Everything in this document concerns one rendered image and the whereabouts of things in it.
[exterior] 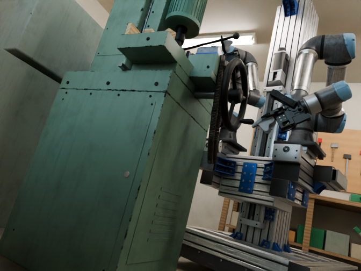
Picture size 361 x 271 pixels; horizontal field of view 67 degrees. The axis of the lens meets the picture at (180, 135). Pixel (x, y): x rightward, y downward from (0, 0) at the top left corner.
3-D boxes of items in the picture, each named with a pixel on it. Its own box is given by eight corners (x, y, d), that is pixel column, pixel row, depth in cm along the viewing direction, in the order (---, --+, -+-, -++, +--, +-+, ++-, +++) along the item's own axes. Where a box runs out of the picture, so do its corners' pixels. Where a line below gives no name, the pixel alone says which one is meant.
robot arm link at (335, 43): (315, 125, 163) (323, 31, 134) (344, 127, 155) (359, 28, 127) (313, 136, 154) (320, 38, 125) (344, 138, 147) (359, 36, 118)
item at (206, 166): (207, 168, 127) (211, 151, 129) (184, 164, 133) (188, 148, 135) (213, 171, 134) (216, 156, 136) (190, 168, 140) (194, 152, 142)
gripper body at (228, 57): (237, 48, 140) (242, 61, 150) (221, 51, 143) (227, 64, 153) (237, 61, 137) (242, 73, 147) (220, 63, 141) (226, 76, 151)
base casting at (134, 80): (165, 91, 95) (172, 68, 97) (57, 87, 122) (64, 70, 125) (208, 133, 133) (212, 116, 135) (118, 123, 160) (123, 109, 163)
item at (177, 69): (174, 72, 99) (177, 62, 100) (129, 72, 109) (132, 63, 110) (210, 114, 133) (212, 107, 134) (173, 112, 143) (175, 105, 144)
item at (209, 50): (216, 54, 110) (219, 42, 112) (192, 55, 116) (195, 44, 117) (225, 71, 122) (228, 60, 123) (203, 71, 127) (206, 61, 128)
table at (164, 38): (188, 42, 87) (193, 27, 88) (115, 47, 101) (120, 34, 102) (236, 115, 138) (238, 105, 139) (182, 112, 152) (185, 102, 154)
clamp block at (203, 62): (213, 72, 107) (218, 52, 109) (183, 72, 113) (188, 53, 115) (224, 89, 119) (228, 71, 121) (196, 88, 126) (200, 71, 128)
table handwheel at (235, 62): (225, 74, 89) (249, 48, 110) (173, 74, 99) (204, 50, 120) (232, 146, 104) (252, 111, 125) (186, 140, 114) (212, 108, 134)
